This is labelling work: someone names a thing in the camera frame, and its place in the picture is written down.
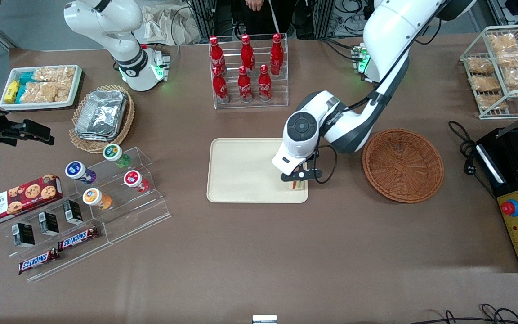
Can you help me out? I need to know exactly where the small black box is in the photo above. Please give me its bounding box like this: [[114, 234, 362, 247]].
[[38, 211, 60, 237], [62, 199, 84, 226], [12, 222, 36, 248]]

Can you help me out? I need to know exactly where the person in black clothes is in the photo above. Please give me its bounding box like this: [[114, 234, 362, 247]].
[[240, 0, 296, 37]]

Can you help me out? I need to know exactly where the black power cable with plug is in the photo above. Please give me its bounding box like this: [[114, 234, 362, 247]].
[[448, 121, 498, 199]]

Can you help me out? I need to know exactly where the Snickers chocolate bar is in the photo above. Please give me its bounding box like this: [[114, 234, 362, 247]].
[[57, 226, 101, 252], [18, 248, 60, 275]]

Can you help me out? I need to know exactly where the white rectangular snack tray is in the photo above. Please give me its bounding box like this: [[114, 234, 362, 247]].
[[0, 65, 84, 111]]

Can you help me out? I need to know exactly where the round brown wicker basket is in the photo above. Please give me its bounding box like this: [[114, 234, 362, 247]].
[[362, 129, 445, 204]]

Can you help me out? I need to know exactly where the white cloth bag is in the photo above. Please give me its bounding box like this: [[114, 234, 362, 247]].
[[141, 4, 188, 45]]

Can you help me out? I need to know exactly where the red drink cup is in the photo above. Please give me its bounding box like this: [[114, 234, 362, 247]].
[[123, 170, 151, 194]]

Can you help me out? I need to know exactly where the purple drink cup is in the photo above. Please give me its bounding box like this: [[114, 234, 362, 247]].
[[65, 161, 97, 185]]

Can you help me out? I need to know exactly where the aluminium frame post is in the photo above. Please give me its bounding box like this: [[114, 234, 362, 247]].
[[187, 0, 217, 40], [316, 0, 337, 38]]

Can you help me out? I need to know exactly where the red Coca-Cola bottle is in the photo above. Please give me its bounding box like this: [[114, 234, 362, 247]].
[[209, 36, 225, 75], [237, 66, 254, 104], [258, 64, 272, 103], [212, 67, 230, 104], [270, 33, 285, 75], [240, 34, 255, 71]]

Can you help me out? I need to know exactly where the orange drink cup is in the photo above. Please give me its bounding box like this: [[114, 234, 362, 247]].
[[82, 187, 112, 211]]

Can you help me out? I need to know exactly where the red Walkers cookie box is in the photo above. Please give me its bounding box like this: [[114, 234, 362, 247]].
[[0, 174, 63, 228]]

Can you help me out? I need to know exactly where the green lid drink cup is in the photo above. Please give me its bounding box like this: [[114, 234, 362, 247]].
[[103, 144, 132, 168]]

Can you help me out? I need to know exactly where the black sealing machine yellow panel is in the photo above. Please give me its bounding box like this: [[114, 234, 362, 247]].
[[476, 127, 518, 274]]

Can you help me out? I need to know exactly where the black floor cable bundle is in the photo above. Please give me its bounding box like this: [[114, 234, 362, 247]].
[[392, 303, 518, 324]]

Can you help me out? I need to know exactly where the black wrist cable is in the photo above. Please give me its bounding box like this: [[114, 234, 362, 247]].
[[311, 144, 339, 185]]

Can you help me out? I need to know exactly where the silver foil container stack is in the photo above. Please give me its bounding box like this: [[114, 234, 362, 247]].
[[74, 90, 128, 142]]

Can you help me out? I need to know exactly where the clear acrylic stepped stand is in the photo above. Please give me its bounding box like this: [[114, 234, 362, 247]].
[[0, 146, 172, 283]]

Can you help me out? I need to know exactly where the yellow snack packet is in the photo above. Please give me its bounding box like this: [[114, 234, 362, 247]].
[[3, 80, 20, 104]]

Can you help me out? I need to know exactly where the bagged rice crisp snack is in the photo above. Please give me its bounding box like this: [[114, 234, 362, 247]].
[[20, 82, 71, 104], [33, 67, 76, 85]]

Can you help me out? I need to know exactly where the white wire rack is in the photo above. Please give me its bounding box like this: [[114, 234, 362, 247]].
[[460, 24, 518, 120]]

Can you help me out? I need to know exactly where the beige plastic tray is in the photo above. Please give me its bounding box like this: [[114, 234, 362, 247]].
[[206, 138, 309, 204]]

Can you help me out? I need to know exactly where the clear acrylic bottle rack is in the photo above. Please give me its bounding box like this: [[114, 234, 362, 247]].
[[209, 34, 290, 110]]

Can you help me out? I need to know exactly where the oval light wicker basket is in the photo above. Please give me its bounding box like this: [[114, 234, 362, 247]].
[[69, 85, 135, 154]]

